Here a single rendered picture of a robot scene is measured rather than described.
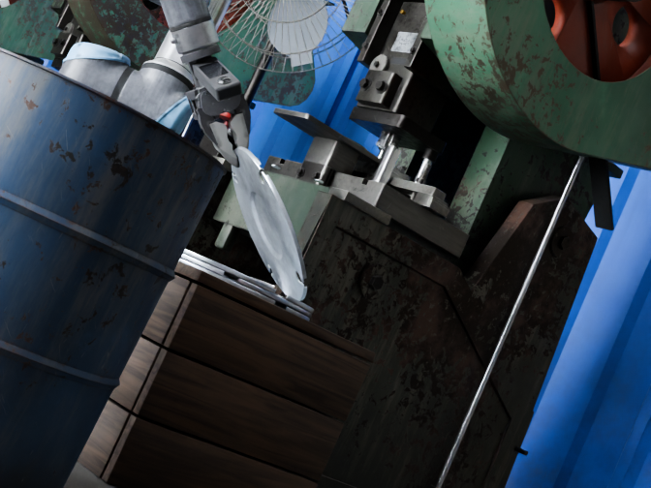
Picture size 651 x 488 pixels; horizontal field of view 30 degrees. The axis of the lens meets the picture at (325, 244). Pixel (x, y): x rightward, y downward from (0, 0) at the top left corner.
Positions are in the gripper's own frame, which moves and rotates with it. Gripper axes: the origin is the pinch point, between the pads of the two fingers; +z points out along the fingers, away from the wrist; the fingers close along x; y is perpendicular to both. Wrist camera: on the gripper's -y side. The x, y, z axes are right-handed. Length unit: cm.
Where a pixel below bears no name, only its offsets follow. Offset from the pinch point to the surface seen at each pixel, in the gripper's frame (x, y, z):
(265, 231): -1.0, 1.6, 13.9
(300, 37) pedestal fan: -68, 136, -13
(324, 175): -33, 52, 15
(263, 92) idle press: -73, 199, 2
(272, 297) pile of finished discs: 6.7, -16.4, 21.5
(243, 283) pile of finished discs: 10.5, -16.2, 17.4
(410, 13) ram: -70, 62, -13
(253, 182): 0.2, -4.7, 4.0
